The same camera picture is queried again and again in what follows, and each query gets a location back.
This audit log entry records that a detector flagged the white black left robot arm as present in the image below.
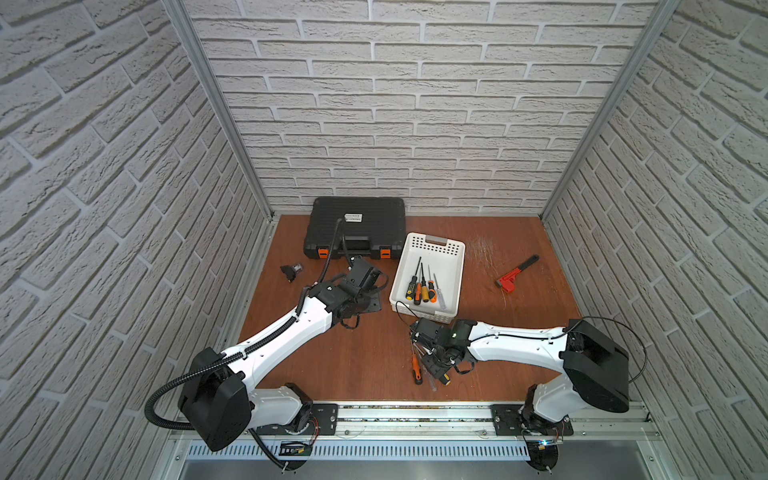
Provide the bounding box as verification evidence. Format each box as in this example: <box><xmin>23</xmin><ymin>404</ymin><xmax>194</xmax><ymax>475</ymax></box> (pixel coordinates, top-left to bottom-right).
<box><xmin>144</xmin><ymin>256</ymin><xmax>384</xmax><ymax>451</ymax></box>

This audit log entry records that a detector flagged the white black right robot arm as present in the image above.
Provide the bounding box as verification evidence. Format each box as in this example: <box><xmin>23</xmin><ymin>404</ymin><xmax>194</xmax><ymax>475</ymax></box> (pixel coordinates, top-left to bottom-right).
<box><xmin>410</xmin><ymin>318</ymin><xmax>630</xmax><ymax>436</ymax></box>

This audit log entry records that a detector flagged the yellow handle screwdriver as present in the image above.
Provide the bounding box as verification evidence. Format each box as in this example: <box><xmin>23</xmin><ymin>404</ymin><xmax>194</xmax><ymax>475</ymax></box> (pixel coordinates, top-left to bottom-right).
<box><xmin>420</xmin><ymin>264</ymin><xmax>430</xmax><ymax>303</ymax></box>

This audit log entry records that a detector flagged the small black loose part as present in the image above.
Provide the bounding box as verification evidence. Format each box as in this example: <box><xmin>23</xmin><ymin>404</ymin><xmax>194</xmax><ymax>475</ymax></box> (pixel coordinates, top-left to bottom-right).
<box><xmin>280</xmin><ymin>263</ymin><xmax>303</xmax><ymax>283</ymax></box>

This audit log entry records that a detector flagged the clear handle small screwdriver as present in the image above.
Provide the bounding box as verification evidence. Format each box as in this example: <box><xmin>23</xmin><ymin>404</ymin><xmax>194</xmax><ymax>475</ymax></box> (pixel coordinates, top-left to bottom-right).
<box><xmin>421</xmin><ymin>360</ymin><xmax>437</xmax><ymax>392</ymax></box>

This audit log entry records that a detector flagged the black yellow long screwdriver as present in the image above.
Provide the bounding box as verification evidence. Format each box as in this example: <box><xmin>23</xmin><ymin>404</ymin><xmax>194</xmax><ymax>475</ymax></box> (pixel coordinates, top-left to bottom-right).
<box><xmin>405</xmin><ymin>260</ymin><xmax>421</xmax><ymax>301</ymax></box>

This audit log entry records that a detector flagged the aluminium corner post left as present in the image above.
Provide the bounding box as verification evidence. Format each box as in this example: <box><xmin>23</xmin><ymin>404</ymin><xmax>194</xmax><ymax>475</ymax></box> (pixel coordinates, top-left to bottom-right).
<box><xmin>164</xmin><ymin>0</ymin><xmax>274</xmax><ymax>221</ymax></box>

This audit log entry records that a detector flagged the aluminium corner post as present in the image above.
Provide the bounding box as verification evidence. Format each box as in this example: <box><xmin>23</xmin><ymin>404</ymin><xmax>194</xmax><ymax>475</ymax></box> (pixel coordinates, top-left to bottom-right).
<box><xmin>164</xmin><ymin>0</ymin><xmax>274</xmax><ymax>221</ymax></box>
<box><xmin>539</xmin><ymin>0</ymin><xmax>681</xmax><ymax>222</ymax></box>

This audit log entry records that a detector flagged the red pipe wrench black handle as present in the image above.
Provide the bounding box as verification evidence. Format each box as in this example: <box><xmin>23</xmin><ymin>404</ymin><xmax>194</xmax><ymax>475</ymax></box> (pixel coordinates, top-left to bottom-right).
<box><xmin>495</xmin><ymin>254</ymin><xmax>539</xmax><ymax>293</ymax></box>

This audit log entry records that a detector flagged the orange black screwdriver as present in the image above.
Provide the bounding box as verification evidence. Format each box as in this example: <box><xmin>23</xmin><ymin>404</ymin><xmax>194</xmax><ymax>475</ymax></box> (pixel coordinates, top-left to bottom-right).
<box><xmin>427</xmin><ymin>268</ymin><xmax>437</xmax><ymax>303</ymax></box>
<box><xmin>413</xmin><ymin>277</ymin><xmax>422</xmax><ymax>305</ymax></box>

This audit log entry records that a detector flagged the white perforated plastic bin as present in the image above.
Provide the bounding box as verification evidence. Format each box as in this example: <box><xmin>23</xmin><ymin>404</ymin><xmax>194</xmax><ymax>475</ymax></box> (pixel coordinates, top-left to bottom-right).
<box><xmin>389</xmin><ymin>232</ymin><xmax>466</xmax><ymax>324</ymax></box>

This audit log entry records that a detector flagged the orange handle screwdriver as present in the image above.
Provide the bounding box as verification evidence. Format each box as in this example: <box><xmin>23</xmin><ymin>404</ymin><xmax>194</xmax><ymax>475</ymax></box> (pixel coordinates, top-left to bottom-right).
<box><xmin>411</xmin><ymin>344</ymin><xmax>423</xmax><ymax>385</ymax></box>

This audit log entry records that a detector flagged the clear handle tester screwdriver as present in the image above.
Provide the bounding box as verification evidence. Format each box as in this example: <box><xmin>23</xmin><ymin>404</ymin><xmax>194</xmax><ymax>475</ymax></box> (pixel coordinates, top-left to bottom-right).
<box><xmin>430</xmin><ymin>273</ymin><xmax>446</xmax><ymax>311</ymax></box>

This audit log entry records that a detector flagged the black corrugated cable conduit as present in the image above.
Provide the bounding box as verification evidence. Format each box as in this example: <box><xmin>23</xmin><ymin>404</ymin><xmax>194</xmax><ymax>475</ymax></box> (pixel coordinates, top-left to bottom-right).
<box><xmin>143</xmin><ymin>314</ymin><xmax>301</xmax><ymax>432</ymax></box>

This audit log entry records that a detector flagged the black plastic tool case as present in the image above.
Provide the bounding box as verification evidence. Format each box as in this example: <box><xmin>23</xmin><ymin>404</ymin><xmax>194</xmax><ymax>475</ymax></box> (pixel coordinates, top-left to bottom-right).
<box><xmin>303</xmin><ymin>196</ymin><xmax>406</xmax><ymax>259</ymax></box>

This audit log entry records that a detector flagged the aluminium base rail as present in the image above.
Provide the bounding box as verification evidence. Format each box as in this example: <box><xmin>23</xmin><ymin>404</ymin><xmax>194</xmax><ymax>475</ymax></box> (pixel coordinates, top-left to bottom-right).
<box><xmin>175</xmin><ymin>401</ymin><xmax>661</xmax><ymax>461</ymax></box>

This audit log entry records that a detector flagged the aluminium corner post right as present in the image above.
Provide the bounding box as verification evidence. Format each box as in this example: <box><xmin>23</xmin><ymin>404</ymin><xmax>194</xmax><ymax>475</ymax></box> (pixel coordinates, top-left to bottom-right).
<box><xmin>539</xmin><ymin>0</ymin><xmax>681</xmax><ymax>222</ymax></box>

